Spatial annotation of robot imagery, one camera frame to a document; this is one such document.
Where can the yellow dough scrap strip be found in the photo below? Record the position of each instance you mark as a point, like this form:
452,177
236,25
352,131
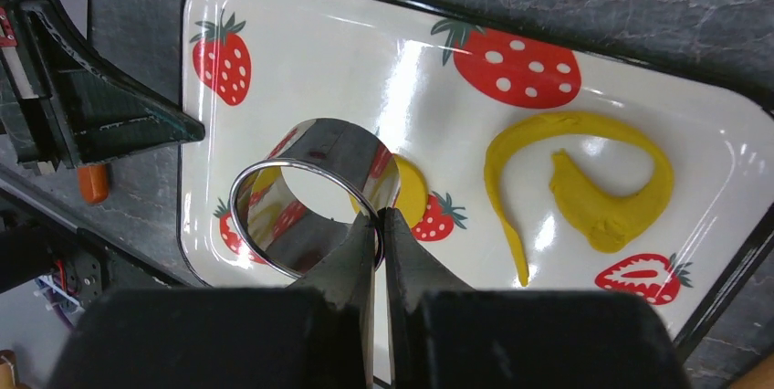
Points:
609,222

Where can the white strawberry tray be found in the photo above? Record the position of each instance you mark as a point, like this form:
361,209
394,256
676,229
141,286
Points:
437,89

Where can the yellow dough lump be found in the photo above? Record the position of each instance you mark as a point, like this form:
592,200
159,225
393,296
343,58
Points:
413,197

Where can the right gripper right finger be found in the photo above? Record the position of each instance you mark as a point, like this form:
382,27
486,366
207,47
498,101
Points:
445,334

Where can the round metal cookie cutter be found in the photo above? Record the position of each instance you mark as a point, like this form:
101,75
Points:
295,206

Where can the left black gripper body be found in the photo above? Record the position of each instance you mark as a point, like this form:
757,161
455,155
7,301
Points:
34,62

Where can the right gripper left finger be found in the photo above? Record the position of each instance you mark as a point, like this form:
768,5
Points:
315,333

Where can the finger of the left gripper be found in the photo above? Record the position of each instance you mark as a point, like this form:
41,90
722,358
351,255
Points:
113,115

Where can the wooden roller with handle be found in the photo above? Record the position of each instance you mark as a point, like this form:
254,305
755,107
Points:
761,376

